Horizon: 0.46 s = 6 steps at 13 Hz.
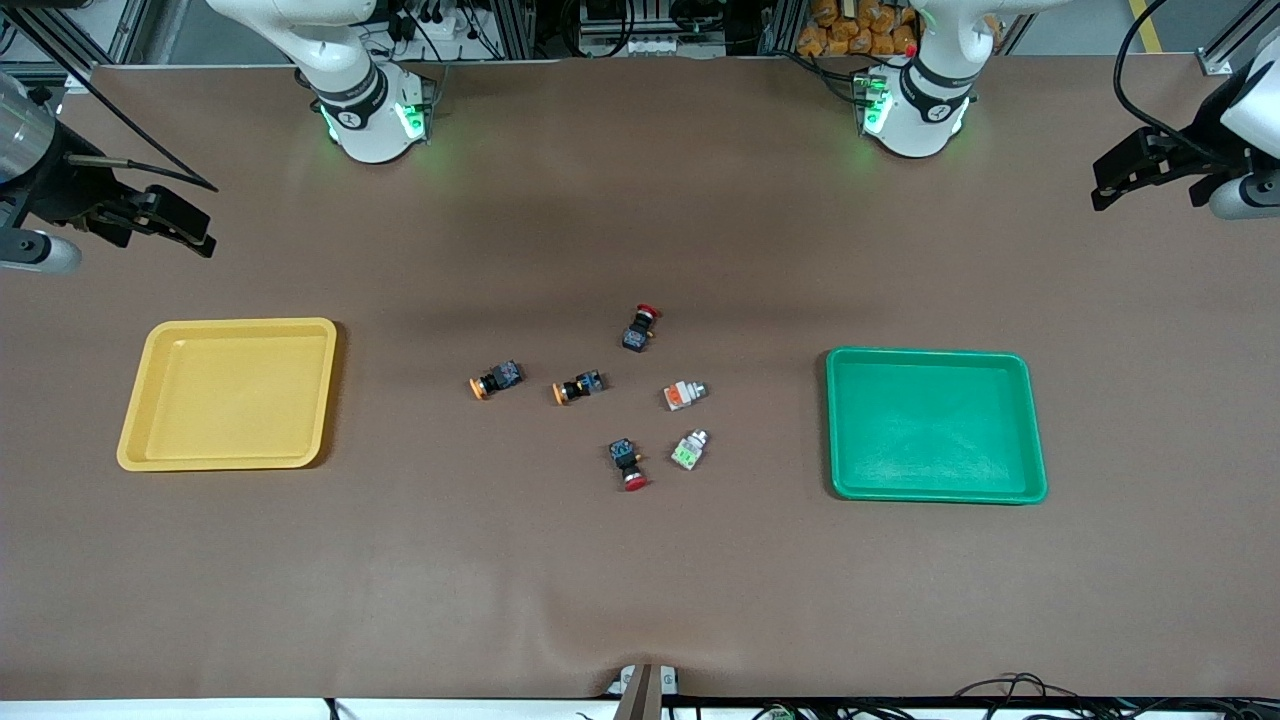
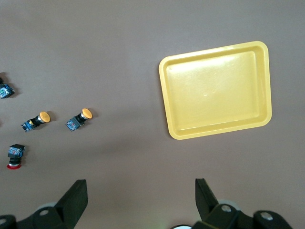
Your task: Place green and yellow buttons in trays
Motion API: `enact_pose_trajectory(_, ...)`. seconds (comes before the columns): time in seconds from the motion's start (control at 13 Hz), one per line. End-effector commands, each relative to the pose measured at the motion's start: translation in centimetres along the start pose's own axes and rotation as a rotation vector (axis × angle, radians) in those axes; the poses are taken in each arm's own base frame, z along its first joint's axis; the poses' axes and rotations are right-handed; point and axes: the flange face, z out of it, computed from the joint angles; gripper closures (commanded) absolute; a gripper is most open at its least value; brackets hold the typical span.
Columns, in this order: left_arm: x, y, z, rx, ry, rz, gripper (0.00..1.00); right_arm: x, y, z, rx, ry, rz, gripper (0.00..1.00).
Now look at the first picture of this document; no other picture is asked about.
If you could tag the green plastic tray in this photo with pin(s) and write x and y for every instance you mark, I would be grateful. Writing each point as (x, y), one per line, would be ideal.
(935, 425)

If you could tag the yellow plastic tray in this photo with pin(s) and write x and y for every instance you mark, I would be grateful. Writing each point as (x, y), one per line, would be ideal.
(230, 400)

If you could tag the table edge clamp bracket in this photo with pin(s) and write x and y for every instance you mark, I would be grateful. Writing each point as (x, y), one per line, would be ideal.
(640, 685)

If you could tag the white power strip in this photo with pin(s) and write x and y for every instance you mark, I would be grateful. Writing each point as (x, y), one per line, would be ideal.
(650, 46)

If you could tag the yellow push button switch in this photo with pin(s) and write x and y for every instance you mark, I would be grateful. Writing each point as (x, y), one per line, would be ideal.
(497, 380)
(580, 386)

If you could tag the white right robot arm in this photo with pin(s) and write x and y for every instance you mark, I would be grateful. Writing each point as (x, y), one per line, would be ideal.
(365, 130)

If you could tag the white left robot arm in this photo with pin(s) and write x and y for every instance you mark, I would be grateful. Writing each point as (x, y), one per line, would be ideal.
(915, 120)

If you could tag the green button with orange block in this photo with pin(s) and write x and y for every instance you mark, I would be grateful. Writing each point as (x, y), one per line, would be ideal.
(684, 396)

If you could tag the aluminium frame post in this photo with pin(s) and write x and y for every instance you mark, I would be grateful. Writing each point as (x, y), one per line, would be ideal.
(782, 25)
(512, 25)

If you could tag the red push button switch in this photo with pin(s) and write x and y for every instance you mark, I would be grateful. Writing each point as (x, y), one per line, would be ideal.
(638, 330)
(627, 460)

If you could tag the aluminium frame profile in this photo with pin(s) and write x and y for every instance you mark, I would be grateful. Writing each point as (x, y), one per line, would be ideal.
(1235, 45)
(100, 35)

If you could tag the bag of orange items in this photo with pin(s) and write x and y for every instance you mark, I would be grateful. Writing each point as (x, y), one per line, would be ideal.
(860, 25)

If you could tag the green plug connector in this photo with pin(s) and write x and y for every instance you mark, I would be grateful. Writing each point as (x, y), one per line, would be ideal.
(778, 713)

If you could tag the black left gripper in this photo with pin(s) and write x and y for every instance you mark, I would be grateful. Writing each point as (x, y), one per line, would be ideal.
(1188, 161)

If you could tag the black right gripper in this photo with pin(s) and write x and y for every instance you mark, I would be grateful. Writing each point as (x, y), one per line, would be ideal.
(68, 192)

